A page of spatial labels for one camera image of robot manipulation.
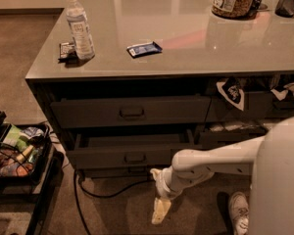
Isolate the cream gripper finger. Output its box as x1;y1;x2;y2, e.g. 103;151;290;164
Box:
152;197;172;225
150;168;162;180

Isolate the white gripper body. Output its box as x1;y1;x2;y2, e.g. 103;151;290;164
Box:
155;166;182;200

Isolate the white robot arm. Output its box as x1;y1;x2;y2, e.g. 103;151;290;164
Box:
151;117;294;235

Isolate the grey drawer cabinet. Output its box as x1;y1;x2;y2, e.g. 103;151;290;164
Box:
24;0;294;181

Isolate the left white sneaker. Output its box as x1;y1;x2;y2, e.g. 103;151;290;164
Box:
228;192;249;235

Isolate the blue snack packet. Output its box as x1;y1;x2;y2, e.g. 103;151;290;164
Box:
126;41;163;59

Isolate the green snack bag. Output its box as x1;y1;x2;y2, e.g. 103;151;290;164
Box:
3;124;46;154

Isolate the clear plastic water bottle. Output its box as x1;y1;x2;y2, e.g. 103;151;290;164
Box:
66;0;95;61

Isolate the black power cable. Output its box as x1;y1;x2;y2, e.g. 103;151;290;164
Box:
73;168;155;235

